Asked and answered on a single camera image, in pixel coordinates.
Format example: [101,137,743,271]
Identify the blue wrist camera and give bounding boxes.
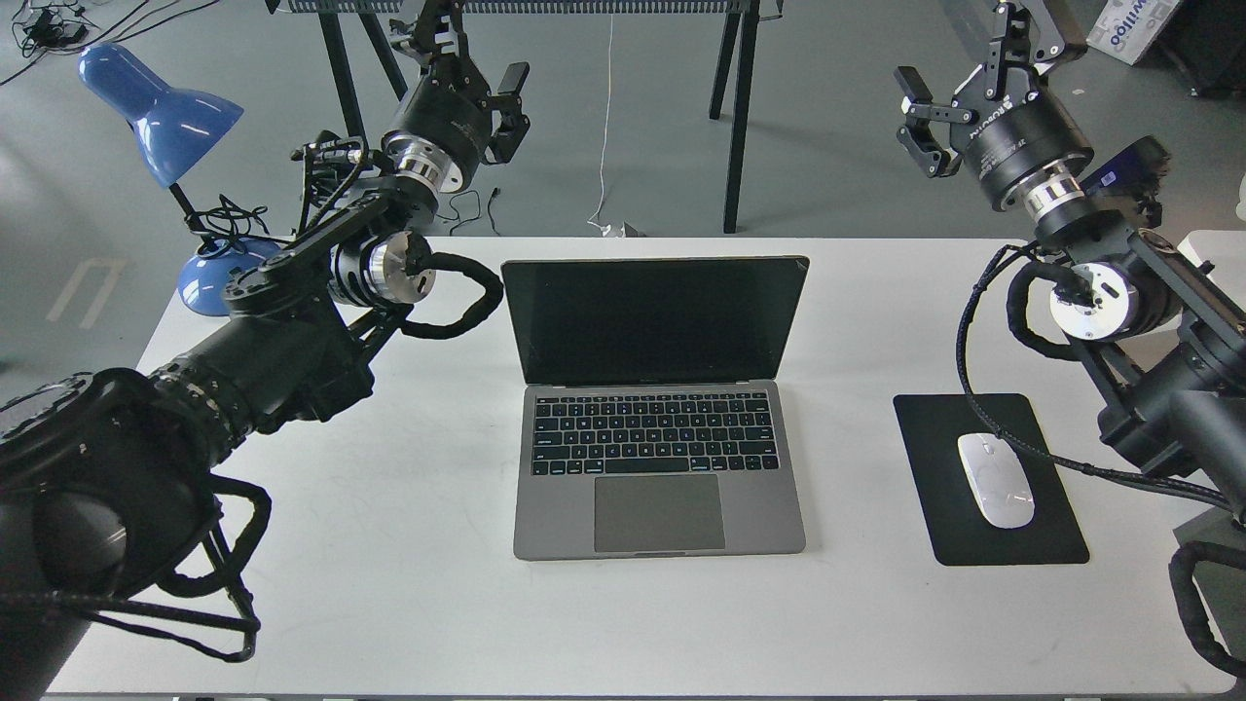
[1079,134,1172,228]

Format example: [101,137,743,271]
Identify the white hanging cable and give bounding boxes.
[587,14,629,237]

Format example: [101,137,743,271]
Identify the black metal table frame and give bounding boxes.
[302,1,764,235]

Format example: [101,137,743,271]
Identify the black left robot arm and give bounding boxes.
[2,1,530,700]

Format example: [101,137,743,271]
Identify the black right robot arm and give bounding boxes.
[893,1,1245,527]

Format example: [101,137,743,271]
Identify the white cardboard box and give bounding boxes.
[1087,0,1182,66]

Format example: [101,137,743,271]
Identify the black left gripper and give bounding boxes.
[388,1,531,176]

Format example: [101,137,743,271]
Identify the grey laptop computer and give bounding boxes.
[501,256,810,562]

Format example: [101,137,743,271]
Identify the white computer mouse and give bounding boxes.
[956,433,1035,530]

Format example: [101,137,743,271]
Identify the white side table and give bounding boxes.
[1177,177,1245,308]

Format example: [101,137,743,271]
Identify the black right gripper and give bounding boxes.
[895,1,1094,210]

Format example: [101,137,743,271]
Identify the black mouse pad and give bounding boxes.
[892,393,1090,567]

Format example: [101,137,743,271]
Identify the blue desk lamp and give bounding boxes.
[77,44,279,316]

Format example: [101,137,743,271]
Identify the black floor cables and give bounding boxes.
[0,0,221,88]

